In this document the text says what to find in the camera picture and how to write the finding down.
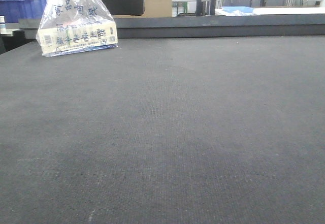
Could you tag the dark raised table ledge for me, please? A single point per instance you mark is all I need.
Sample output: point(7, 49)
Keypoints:
point(220, 26)

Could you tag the black box in carton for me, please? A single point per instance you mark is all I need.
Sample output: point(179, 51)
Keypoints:
point(125, 7)

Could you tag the blue plastic crate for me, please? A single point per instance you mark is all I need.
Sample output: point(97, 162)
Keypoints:
point(14, 10)

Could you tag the white background table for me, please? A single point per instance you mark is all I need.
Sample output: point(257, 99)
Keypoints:
point(281, 11)

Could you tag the clear printed plastic bag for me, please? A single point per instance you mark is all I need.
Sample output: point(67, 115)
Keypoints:
point(74, 26)

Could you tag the blue tray on white table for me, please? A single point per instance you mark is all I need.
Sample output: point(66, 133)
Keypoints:
point(239, 11)

